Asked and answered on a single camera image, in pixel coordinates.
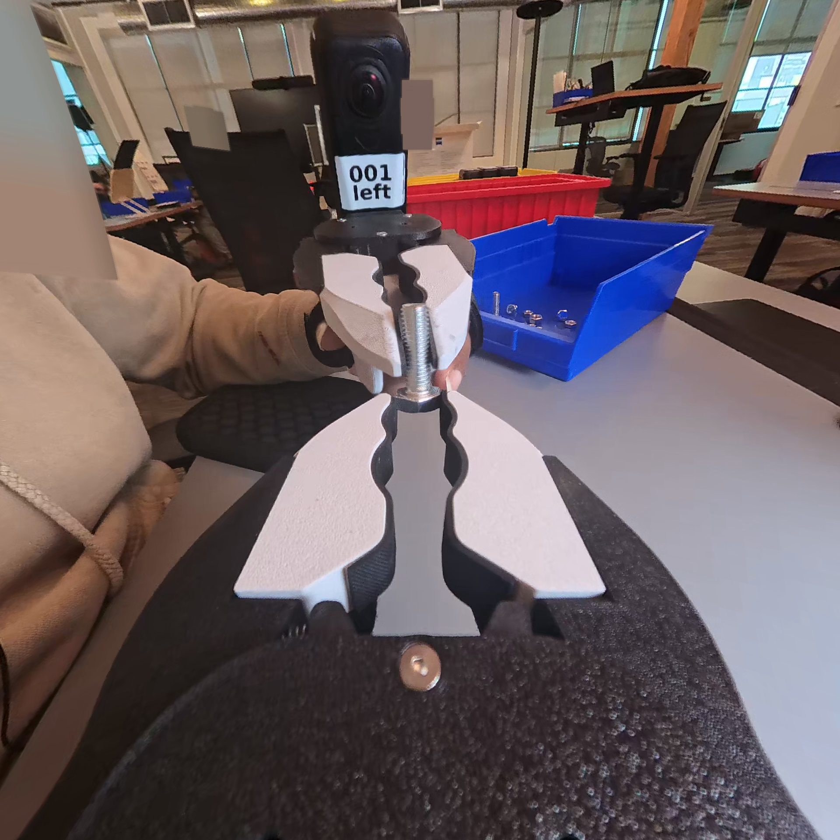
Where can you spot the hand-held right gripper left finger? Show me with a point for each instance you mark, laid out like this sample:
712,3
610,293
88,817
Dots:
315,519

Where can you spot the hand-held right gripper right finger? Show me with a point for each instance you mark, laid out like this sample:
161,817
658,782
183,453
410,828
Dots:
525,519

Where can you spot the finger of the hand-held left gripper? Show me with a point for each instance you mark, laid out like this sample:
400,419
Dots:
450,309
357,309

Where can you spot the blue plastic bin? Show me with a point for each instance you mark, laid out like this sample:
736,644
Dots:
630,315
820,167

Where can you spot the person's left forearm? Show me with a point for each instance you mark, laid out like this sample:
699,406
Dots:
223,328

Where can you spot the person's left hand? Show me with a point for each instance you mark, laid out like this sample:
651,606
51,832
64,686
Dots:
344,357

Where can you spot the black wrist rest pad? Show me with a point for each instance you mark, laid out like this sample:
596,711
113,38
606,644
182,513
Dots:
263,427

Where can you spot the red plastic bin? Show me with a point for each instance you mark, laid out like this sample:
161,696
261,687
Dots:
525,208

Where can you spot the black mesh office chair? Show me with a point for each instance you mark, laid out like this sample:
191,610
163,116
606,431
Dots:
250,210

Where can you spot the yellow plastic bin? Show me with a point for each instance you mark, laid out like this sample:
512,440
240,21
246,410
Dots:
551,176

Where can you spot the black floor lamp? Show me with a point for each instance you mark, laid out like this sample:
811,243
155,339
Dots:
532,79

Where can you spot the person's torso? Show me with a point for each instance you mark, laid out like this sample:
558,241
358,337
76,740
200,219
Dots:
66,433

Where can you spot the wooden standing desk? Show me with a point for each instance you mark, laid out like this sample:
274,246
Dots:
630,95

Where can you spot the black backpack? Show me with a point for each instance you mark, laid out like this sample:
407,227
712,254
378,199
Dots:
670,76

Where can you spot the wooden office desk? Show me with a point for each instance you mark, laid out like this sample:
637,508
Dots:
788,194

